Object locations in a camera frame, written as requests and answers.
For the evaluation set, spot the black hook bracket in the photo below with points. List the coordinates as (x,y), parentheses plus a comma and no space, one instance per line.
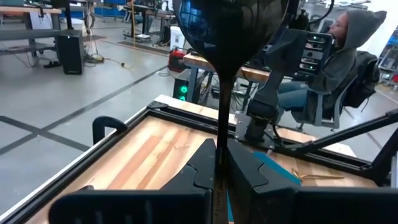
(109,119)

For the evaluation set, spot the black box with green lights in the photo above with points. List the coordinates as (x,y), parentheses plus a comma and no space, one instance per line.
(314,53)

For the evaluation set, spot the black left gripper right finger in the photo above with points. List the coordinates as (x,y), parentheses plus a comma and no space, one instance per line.
(248,186)

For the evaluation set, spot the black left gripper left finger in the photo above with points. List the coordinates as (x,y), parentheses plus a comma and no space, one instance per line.
(199,177)

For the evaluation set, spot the white box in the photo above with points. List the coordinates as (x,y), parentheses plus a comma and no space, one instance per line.
(178,37)

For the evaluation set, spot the black aluminium table frame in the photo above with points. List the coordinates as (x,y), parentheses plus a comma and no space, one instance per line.
(62,182)

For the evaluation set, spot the black jacket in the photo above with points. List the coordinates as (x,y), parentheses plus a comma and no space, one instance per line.
(363,81)

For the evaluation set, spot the teal plastic bin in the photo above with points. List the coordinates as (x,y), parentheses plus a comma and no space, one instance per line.
(276,166)

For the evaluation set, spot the wooden workbench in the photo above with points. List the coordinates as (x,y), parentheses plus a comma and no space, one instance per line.
(199,61)

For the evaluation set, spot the grey metal workbench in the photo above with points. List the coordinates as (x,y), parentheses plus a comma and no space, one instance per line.
(18,34)

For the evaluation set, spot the black computer tower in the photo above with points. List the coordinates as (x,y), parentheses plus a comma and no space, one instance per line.
(71,53)

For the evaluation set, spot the person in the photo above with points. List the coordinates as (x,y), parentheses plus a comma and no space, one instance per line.
(339,65)

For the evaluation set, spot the computer with green light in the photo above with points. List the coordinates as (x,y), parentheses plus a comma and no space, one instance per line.
(183,90)

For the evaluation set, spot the red tool case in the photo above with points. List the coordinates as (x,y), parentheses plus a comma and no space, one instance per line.
(177,60)

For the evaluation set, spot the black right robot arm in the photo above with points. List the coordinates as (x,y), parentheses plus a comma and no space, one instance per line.
(264,102)

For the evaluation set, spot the grey office chair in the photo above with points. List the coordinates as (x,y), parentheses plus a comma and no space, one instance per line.
(320,105)

